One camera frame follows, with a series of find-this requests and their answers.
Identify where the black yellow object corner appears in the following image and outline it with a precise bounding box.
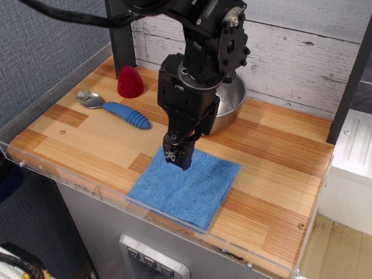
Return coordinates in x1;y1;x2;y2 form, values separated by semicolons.
1;243;52;278

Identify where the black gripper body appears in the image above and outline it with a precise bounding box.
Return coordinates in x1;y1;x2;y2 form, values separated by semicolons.
158;53;220;145

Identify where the dark grey left post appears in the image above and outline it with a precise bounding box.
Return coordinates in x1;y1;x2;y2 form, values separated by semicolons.
105;0;137;77

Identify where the silver dispenser button panel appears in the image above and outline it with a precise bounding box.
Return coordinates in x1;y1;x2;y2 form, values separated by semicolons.
119;234;191;278

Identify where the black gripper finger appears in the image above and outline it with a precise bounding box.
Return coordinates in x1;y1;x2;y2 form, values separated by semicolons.
163;139;177;163
177;142;195;170

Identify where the dark grey post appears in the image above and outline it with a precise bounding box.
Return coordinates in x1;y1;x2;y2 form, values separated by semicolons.
327;18;371;145
105;0;137;77

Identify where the dark grey right post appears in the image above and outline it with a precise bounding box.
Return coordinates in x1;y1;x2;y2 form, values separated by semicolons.
327;18;371;145

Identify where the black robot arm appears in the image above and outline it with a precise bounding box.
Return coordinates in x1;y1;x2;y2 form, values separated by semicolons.
125;1;250;170

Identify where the silver metal pot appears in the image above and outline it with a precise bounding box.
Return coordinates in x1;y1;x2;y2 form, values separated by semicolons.
209;74;247;135

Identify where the white plastic box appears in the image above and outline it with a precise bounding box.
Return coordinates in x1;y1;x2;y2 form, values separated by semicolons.
318;109;371;235

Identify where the spoon with blue handle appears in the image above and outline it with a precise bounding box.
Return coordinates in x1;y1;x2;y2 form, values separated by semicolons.
76;90;151;130

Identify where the blue folded towel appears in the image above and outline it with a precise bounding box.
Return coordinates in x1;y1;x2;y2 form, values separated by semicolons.
127;148;241;230

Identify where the red plastic strawberry toy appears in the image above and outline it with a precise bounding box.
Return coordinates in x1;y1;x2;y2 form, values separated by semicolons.
117;65;144;98

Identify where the black braided cable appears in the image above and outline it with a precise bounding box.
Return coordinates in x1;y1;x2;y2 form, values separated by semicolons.
17;0;135;28

